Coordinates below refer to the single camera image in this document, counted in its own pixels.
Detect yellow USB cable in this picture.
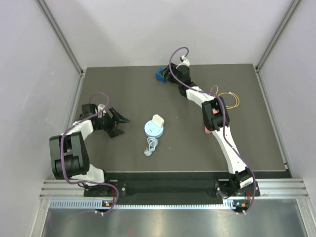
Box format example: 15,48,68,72
209,85,240,110

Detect pink triangular power strip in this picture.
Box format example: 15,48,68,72
204,127,212,134

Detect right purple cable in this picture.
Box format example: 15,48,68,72
168,46,257,215

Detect slotted cable duct rail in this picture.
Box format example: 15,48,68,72
49,199,247,210

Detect light blue round power strip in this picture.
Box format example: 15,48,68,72
144,120,164,157

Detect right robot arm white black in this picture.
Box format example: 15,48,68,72
156,63,257,198

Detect blue cube plug adapter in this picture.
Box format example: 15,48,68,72
155,67,167,82

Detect white plug adapter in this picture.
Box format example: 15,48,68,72
152,114,164,128

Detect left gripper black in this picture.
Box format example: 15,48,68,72
96,107,130,138

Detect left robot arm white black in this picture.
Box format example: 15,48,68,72
49,104,130,196

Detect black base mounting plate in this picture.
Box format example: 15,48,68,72
83,171,262,204

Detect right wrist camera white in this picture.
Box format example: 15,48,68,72
178,55,190,67

